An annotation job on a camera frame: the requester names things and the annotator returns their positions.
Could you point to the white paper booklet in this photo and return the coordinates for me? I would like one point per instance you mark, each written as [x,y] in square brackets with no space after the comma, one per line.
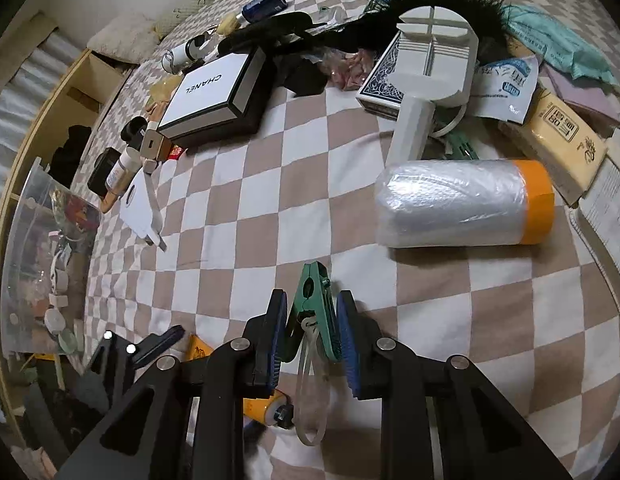
[607,200]

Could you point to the grey curtain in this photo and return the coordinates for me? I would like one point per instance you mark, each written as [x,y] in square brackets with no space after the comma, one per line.
[34,80]

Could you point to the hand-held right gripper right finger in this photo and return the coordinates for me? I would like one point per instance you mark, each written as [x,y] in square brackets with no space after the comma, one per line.
[347,345]

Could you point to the wooden shelf unit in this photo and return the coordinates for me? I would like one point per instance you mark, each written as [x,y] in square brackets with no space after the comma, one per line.
[64,105]

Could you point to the red packet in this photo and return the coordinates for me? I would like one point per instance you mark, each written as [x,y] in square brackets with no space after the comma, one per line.
[175,152]

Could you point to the green plastic clip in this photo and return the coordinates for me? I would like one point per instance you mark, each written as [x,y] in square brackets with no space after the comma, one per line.
[460,146]
[315,305]

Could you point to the fluffy white pillow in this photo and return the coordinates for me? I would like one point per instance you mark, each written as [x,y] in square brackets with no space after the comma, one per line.
[124,37]

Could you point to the clear plastic storage bin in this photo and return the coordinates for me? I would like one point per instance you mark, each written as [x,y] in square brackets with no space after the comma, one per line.
[34,220]

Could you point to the blue playing card deck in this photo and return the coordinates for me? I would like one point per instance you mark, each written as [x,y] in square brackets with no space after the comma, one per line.
[382,82]

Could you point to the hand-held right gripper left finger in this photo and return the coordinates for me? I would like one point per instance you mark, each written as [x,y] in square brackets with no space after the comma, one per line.
[279,335]

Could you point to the white and black gift box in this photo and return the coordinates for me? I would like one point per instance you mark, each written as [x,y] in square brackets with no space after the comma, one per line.
[209,97]

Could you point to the white flat plastic tool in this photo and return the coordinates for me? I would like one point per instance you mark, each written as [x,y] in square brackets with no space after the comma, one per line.
[142,205]

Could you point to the white and black bottle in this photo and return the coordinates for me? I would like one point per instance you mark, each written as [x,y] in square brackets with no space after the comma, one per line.
[182,55]

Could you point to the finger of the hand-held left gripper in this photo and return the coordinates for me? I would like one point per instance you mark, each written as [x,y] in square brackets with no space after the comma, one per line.
[159,341]

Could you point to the yellow round container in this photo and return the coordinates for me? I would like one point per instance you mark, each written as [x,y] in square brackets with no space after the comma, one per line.
[228,23]

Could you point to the blue and white wipe sachet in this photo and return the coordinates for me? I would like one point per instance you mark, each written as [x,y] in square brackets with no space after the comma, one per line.
[507,85]

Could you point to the glass jar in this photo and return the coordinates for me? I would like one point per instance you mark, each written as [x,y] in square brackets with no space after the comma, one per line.
[118,170]

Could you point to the white watch repair tool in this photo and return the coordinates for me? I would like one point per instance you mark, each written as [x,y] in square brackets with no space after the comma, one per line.
[430,75]

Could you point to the dark clothing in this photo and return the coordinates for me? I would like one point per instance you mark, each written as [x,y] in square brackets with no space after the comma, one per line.
[72,152]

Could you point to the checkered bed sheet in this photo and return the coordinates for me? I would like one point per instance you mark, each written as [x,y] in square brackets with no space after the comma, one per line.
[290,185]

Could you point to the black feather trim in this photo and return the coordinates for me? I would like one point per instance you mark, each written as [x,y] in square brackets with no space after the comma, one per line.
[440,5]

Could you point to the pink notebook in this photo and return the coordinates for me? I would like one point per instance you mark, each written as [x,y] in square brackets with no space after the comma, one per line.
[585,95]

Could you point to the yellow tissue pack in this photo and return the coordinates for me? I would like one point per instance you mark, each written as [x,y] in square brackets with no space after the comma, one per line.
[555,145]

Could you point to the wooden block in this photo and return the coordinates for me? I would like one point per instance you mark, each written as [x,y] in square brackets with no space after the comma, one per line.
[152,146]

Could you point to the yellow card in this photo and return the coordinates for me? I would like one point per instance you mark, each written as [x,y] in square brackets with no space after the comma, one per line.
[197,347]

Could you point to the clear plastic loop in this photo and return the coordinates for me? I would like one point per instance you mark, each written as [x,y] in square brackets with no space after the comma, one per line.
[310,410]

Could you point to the teal packet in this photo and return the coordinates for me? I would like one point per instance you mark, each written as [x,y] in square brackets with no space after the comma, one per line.
[555,45]

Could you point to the plastic bag roll orange end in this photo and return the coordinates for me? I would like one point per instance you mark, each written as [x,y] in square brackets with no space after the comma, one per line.
[465,205]

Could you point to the black charger block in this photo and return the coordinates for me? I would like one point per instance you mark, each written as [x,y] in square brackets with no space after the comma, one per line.
[100,170]

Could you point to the bag of pink pieces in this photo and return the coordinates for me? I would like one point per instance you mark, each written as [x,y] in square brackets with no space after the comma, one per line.
[350,72]

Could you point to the blue can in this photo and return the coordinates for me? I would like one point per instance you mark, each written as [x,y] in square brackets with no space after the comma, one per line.
[264,4]

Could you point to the yellow glasses case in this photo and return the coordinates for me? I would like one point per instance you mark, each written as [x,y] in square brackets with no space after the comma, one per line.
[163,91]

